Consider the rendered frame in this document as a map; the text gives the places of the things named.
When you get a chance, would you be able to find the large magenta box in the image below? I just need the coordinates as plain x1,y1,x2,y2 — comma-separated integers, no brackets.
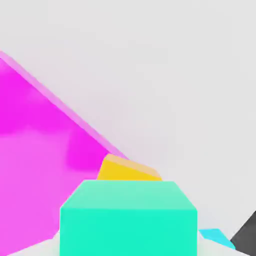
0,50,130,256

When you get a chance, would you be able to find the small yellow cube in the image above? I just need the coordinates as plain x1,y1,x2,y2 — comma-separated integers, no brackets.
96,153,163,182

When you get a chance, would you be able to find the small turquoise cube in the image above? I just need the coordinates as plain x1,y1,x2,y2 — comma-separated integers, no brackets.
59,179,198,256

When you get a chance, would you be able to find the small cyan cube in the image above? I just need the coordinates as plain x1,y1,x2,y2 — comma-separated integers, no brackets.
198,228,236,251

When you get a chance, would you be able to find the large dark grey box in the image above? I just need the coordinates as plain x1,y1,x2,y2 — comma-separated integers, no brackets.
229,209,256,256

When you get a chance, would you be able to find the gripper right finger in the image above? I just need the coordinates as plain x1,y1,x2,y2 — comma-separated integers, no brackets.
197,231,252,256

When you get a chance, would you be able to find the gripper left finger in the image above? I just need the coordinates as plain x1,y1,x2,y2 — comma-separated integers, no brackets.
5,229,61,256

